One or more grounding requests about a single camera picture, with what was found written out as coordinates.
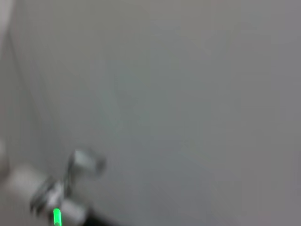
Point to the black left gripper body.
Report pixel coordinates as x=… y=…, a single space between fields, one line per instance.
x=101 y=221

